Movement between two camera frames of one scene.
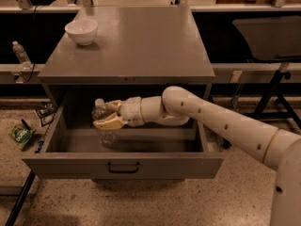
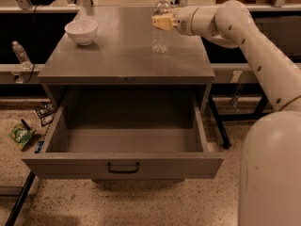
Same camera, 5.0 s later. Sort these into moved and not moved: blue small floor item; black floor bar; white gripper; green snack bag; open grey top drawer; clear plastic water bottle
Moved: clear plastic water bottle; white gripper
Not moved: open grey top drawer; black floor bar; blue small floor item; green snack bag
